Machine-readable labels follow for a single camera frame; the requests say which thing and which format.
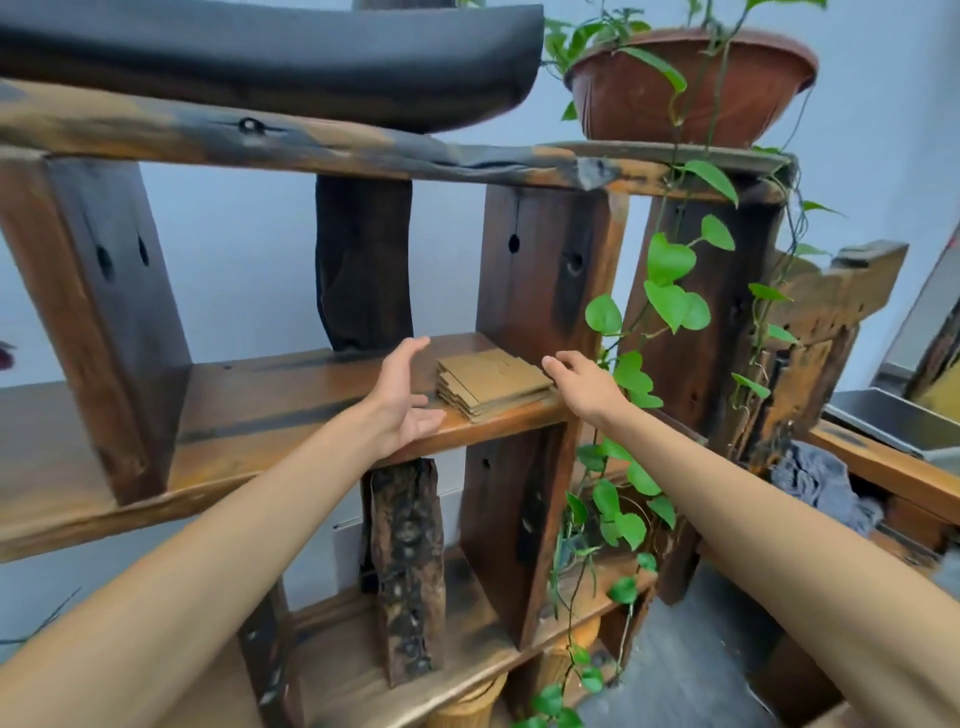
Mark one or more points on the person's right hand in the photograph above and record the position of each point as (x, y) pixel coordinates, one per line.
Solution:
(592, 390)

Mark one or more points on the person's left hand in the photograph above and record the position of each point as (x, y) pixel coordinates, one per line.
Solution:
(390, 409)

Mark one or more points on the person's left thumb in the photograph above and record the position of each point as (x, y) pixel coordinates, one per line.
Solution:
(427, 424)

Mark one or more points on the person's right fingers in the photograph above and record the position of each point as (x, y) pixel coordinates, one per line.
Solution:
(566, 367)

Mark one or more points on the person's left forearm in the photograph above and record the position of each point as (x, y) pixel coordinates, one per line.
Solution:
(195, 570)

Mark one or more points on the person's right forearm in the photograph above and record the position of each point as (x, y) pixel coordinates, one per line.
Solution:
(757, 555)

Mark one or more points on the stack of tan square coasters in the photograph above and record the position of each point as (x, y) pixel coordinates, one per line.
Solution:
(491, 379)

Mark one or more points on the green trailing vine plant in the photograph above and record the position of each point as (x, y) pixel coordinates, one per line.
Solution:
(670, 259)

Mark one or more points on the rustic dark wooden shelf unit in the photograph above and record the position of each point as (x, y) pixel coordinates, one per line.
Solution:
(247, 397)

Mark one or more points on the woven wicker basket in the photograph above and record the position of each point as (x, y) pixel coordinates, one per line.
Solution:
(570, 649)
(472, 705)

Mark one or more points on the brown plastic flower pot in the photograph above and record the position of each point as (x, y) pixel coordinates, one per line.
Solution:
(645, 101)

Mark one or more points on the grey crumpled cloth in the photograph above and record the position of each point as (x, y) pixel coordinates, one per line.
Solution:
(821, 480)

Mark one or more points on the grey metal tray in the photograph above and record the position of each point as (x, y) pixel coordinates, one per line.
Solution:
(885, 420)

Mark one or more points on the brown wooden bench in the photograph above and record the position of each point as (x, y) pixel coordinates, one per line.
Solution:
(892, 480)

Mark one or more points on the leaning framed panel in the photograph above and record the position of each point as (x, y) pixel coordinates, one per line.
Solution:
(934, 330)

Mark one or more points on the thin dry twig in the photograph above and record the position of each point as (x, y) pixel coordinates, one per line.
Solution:
(37, 626)

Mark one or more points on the weathered wooden post frame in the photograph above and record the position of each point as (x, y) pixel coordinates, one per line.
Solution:
(825, 330)

